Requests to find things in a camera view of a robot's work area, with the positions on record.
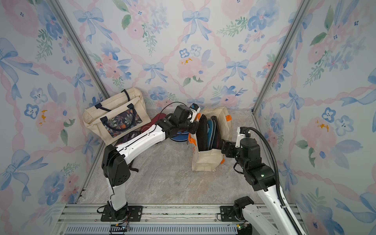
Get blue ping pong paddle case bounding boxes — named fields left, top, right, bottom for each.
left=170, top=131, right=189, bottom=143

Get maroon ping pong paddle case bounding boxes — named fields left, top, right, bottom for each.
left=140, top=113, right=166, bottom=133

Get cream canvas bag orange handles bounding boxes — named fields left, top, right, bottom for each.
left=188, top=106, right=233, bottom=172

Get cream canvas bag navy handles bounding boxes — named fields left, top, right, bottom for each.
left=82, top=88, right=151, bottom=145

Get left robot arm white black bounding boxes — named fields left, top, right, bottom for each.
left=101, top=103, right=200, bottom=213

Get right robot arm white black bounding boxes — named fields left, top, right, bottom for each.
left=221, top=136, right=306, bottom=235

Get dark items in orange bag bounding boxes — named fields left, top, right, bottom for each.
left=196, top=115, right=222, bottom=152

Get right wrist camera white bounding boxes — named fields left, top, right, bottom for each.
left=236, top=127, right=251, bottom=148

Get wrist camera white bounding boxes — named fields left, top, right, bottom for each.
left=236, top=127, right=251, bottom=148
left=190, top=103, right=200, bottom=123

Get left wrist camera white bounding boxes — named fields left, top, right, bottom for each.
left=190, top=103, right=200, bottom=123

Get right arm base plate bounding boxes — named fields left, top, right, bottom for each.
left=219, top=205, right=245, bottom=222

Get black corrugated cable conduit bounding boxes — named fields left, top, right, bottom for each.
left=239, top=127, right=303, bottom=235

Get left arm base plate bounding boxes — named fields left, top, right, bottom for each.
left=100, top=205, right=143, bottom=222

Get aluminium front rail frame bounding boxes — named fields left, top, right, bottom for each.
left=51, top=203, right=310, bottom=235

